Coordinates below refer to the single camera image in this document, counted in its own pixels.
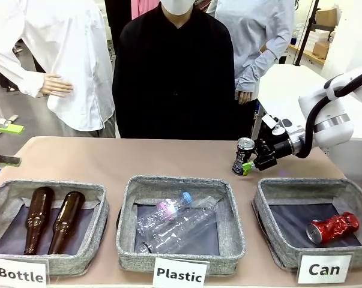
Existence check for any brown glass bottle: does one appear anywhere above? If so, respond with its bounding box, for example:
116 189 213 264
23 187 56 256
47 191 86 256

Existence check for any person in black shirt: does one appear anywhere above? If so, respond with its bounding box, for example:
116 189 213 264
112 0 237 141

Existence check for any small cardboard box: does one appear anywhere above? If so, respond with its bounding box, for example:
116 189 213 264
312 41 331 59

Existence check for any white sign reading Can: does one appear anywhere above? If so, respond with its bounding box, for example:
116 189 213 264
297 254 353 284

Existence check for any white-shirt person hand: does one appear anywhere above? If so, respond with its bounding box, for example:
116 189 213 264
43 74 74 98

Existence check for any black stand pole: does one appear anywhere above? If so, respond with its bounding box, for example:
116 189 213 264
293 0 321 67

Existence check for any large clear plastic bottle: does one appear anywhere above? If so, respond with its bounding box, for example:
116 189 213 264
138 195 220 253

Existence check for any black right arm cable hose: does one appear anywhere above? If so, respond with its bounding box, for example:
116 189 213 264
296 66 362 159

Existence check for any grey fabric basket can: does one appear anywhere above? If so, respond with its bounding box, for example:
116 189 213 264
252 178 362 271

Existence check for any person in white shirt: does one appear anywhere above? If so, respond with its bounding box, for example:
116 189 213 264
0 0 117 138

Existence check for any wooden shelf board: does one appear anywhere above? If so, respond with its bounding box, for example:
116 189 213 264
288 44 325 64

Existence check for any black drink can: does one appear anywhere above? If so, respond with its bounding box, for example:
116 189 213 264
232 137 256 176

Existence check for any grey fabric basket bottle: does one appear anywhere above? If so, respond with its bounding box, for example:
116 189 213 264
0 179 110 276

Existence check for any grey fabric basket plastic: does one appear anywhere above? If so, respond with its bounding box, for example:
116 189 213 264
116 175 247 275

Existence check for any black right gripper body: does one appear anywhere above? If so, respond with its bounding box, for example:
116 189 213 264
254 131 298 172

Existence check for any white table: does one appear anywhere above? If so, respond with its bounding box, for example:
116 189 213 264
257 64 362 142

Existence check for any large cardboard box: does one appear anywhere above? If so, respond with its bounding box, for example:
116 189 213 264
315 7 338 28

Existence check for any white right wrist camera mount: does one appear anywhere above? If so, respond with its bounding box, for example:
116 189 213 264
261 115 305 137

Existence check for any white sign reading Bottle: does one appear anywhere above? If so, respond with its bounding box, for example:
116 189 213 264
0 256 49 288

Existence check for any person in light-blue shirt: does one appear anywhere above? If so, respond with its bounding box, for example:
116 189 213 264
206 0 296 140

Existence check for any white boxes stack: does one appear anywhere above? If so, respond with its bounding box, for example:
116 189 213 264
305 28 334 53

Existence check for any white face mask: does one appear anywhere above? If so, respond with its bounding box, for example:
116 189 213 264
160 0 196 15

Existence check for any pink garment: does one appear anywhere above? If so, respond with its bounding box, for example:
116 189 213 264
131 0 163 20

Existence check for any white sign reading Plastic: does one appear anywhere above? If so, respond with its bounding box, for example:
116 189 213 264
152 256 210 288

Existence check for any crushed red can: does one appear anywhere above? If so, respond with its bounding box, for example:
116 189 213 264
306 212 360 243

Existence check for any blue-shirt person hand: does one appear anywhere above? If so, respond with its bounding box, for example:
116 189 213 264
236 91 253 105

